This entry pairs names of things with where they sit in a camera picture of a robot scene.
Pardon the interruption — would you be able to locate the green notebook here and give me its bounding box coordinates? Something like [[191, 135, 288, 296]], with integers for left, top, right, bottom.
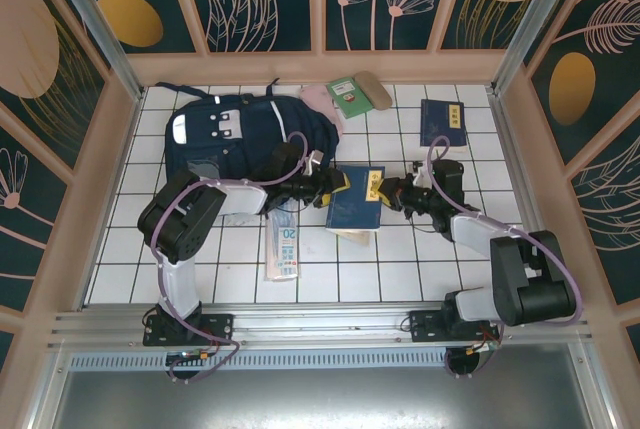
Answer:
[[326, 77, 374, 120]]

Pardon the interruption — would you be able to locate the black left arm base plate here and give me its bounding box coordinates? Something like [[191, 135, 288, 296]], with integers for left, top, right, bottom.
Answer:
[[143, 313, 235, 348]]

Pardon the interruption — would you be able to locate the aluminium side rail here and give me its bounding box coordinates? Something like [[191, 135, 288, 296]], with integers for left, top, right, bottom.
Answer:
[[487, 86, 566, 306]]

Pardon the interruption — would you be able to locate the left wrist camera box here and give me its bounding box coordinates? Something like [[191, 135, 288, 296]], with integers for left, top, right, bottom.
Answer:
[[303, 149, 327, 174]]

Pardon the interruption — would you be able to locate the navy blue backpack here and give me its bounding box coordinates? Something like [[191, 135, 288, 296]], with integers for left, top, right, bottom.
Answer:
[[154, 77, 345, 210]]

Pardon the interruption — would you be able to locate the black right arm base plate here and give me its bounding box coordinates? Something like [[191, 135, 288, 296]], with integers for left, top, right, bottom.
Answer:
[[408, 308, 501, 346]]

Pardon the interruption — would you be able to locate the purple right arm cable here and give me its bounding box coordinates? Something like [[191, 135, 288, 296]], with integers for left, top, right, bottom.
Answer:
[[419, 134, 585, 380]]

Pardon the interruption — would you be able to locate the aluminium corner post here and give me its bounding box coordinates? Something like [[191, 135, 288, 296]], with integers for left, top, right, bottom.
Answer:
[[40, 0, 147, 103], [489, 0, 577, 96]]

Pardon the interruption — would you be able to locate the pink pencil case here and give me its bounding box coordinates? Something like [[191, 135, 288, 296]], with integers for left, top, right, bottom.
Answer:
[[299, 84, 344, 135]]

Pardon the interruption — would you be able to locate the clear pack of face masks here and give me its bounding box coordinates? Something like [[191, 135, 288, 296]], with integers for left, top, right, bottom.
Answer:
[[264, 211, 301, 283]]

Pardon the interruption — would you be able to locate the tan glasses case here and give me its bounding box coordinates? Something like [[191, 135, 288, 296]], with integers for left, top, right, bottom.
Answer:
[[353, 71, 394, 111]]

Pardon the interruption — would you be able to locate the navy book with yellow label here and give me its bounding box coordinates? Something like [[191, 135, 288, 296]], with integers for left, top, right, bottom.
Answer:
[[418, 98, 470, 154], [324, 164, 387, 249]]

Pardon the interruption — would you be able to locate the grey slotted cable duct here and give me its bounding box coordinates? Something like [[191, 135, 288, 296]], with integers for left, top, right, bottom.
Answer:
[[68, 352, 572, 371]]

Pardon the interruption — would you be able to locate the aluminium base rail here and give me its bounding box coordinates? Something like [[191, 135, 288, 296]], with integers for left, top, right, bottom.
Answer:
[[47, 302, 594, 353]]

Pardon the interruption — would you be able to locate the grey metal panel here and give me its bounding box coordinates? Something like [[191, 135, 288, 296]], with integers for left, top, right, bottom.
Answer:
[[29, 366, 616, 429]]

